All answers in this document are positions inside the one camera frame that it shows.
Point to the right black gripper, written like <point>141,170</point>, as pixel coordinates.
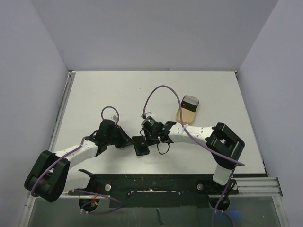
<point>146,138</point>

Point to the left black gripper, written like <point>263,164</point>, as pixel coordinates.
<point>125,140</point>

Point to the black leather card holder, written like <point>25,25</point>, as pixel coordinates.
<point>140,146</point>

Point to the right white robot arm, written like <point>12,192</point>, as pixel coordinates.
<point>225,145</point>

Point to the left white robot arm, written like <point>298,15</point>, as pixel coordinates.
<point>49,178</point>

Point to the stack of black cards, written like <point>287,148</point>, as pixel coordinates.
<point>190,103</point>

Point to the beige wooden tray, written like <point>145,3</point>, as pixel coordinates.
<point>188,116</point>

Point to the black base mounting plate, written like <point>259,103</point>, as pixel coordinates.
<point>153,191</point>

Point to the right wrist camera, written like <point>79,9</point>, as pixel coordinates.
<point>145,115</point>

